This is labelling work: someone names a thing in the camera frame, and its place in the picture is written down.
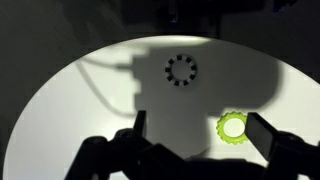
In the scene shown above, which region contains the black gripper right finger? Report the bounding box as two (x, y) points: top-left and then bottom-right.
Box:
(244, 112), (320, 180)

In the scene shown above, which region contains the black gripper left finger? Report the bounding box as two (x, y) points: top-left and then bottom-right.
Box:
(64, 110), (188, 180)

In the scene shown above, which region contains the small black white striped ring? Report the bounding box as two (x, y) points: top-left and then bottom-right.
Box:
(164, 53), (199, 87)

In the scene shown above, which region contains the green toothed ring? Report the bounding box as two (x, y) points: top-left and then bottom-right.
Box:
(216, 111), (250, 146)

